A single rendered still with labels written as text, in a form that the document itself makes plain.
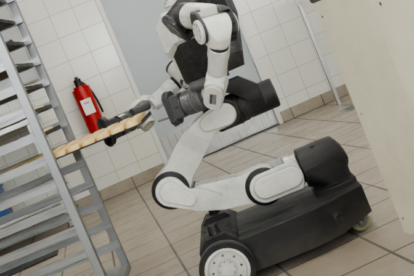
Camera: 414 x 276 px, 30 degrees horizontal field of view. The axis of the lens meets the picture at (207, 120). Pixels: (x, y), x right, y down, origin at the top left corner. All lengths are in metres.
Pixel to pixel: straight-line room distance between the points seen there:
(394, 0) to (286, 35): 5.28
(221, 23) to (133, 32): 4.24
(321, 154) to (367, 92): 0.70
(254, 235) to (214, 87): 0.58
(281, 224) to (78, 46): 4.09
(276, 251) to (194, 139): 0.51
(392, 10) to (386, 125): 0.71
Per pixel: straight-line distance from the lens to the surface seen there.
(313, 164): 2.89
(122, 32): 6.63
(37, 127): 2.75
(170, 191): 2.86
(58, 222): 3.25
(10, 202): 2.84
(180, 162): 2.89
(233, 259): 2.74
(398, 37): 1.59
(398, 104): 2.12
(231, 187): 2.91
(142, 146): 6.59
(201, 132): 2.85
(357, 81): 2.27
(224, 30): 2.41
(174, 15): 2.64
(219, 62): 2.46
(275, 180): 2.86
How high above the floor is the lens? 0.82
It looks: 5 degrees down
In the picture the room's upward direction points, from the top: 23 degrees counter-clockwise
